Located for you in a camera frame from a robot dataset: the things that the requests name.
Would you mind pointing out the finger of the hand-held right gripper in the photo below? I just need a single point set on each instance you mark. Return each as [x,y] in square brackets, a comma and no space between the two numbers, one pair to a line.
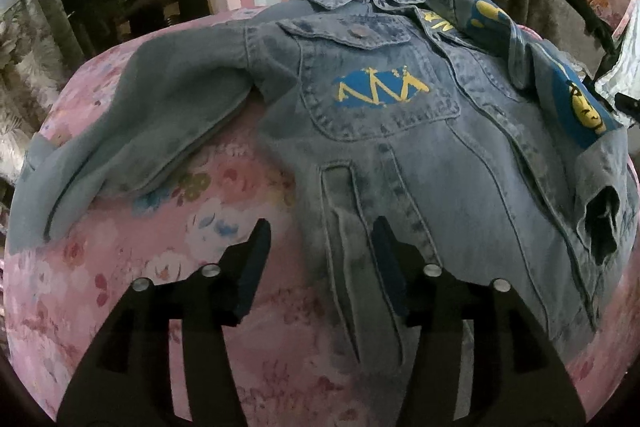
[627,104]

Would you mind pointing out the pink floral bedsheet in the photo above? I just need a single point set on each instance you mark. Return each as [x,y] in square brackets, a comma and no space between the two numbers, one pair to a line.
[200,207]

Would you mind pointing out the black cloth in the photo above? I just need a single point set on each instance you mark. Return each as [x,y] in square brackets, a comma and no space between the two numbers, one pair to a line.
[592,17]

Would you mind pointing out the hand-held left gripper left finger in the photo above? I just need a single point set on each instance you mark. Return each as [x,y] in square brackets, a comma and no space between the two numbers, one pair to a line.
[250,267]

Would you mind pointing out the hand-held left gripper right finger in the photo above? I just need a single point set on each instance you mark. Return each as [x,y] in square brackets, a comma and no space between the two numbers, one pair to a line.
[392,267]

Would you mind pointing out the floral curtain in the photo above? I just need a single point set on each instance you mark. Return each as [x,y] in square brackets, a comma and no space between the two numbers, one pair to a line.
[30,72]

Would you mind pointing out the blue denim jacket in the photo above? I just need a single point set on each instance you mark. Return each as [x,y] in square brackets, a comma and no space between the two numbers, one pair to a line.
[400,147]

